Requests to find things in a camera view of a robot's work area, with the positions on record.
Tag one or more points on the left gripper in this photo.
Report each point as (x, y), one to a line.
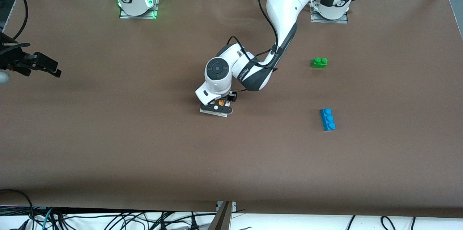
(232, 97)

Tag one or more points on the yellow toy block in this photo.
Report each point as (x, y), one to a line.
(221, 103)

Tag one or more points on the white studded base plate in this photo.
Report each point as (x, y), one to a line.
(224, 115)

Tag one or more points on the green toy block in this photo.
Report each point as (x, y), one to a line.
(319, 63)

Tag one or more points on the blue toy block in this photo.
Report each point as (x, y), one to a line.
(328, 120)

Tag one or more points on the brown table cover sheet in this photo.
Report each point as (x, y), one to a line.
(231, 150)

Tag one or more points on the dark slanted beam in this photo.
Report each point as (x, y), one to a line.
(221, 221)

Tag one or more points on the small metal bracket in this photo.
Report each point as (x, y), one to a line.
(233, 206)

